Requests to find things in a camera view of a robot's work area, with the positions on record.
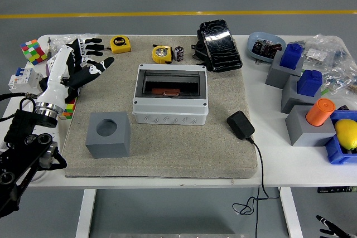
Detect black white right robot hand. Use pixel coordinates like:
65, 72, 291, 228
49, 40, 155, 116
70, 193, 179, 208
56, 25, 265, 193
316, 215, 352, 238

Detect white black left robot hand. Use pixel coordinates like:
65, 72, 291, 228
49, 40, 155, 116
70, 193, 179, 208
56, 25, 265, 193
35, 37, 115, 110

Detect tinted transparent box lid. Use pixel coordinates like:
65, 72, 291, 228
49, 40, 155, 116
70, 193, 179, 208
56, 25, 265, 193
138, 69, 209, 101

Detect grey electrical enclosure box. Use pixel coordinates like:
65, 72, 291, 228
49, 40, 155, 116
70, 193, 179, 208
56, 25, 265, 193
132, 64, 209, 125

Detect white purple packet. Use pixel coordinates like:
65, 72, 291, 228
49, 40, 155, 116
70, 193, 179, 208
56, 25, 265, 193
45, 55, 58, 76

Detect white circuit breaker blue levers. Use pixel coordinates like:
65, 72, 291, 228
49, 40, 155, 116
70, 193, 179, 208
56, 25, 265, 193
7, 66, 44, 94

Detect large multicolour puzzle cube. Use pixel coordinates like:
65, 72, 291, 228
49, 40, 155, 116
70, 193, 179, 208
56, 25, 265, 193
20, 39, 48, 66

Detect small multicolour puzzle cube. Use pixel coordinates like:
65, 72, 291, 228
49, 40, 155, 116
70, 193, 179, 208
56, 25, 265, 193
61, 99, 76, 120

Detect clear bag of metal parts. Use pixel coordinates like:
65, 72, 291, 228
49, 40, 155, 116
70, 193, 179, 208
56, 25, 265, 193
50, 35, 81, 52

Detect black table control panel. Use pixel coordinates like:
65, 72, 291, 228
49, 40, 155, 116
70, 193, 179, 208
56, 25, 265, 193
317, 186, 357, 193

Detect white table leg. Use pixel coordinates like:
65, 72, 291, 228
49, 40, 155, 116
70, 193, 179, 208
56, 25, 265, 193
280, 187, 303, 238
75, 188, 97, 238

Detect blue plastic bin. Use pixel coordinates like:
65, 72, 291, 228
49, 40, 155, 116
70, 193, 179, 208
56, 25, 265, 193
324, 109, 357, 165

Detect grey block with round hole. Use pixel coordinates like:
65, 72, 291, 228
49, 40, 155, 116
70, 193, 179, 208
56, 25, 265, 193
85, 111, 132, 159

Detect yellow lemon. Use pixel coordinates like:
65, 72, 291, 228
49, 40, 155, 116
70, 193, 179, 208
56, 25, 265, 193
334, 119, 357, 151

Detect grey block holder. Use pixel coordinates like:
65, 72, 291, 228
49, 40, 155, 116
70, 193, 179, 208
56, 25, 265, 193
284, 105, 337, 147
264, 51, 305, 90
281, 75, 323, 115

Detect round yellow black tape measure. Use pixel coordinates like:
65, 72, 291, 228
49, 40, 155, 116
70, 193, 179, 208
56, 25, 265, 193
152, 45, 174, 64

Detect small black capacitor cylinder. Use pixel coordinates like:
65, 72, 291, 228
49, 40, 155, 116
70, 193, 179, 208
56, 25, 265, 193
174, 46, 185, 62

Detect black power adapter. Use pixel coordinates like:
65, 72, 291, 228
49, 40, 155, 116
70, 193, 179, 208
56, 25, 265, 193
226, 110, 255, 140

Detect grey-brown mat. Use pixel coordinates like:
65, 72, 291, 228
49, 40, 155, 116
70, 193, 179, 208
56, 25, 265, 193
60, 35, 259, 179

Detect black clamp holder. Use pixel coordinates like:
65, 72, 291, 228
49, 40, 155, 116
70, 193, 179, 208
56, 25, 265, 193
191, 29, 210, 60

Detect blue plastic block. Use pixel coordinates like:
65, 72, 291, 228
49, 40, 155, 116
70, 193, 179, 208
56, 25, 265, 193
296, 69, 323, 96
279, 43, 304, 70

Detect clear bags of small parts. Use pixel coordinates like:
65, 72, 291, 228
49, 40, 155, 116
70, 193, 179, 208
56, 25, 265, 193
290, 33, 357, 95

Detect glossy black tray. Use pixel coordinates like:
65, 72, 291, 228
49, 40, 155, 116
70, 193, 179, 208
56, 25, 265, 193
199, 20, 243, 73

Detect small white parts packet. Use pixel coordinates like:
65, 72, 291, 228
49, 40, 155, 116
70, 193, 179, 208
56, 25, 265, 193
305, 48, 327, 62

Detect dark electronic parts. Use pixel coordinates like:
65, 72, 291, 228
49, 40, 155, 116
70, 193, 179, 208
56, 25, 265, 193
252, 39, 282, 59

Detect blue-grey bowl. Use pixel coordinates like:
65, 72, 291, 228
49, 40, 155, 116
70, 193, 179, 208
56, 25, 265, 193
247, 31, 287, 64

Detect yellow tape measure with strap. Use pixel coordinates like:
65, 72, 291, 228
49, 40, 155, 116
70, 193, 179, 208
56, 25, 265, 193
103, 36, 132, 54

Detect black adapter cord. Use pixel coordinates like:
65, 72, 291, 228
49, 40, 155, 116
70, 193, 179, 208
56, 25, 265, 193
231, 136, 281, 216

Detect white power strip cable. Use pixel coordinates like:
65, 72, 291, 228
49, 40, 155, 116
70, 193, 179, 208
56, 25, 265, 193
30, 165, 48, 182

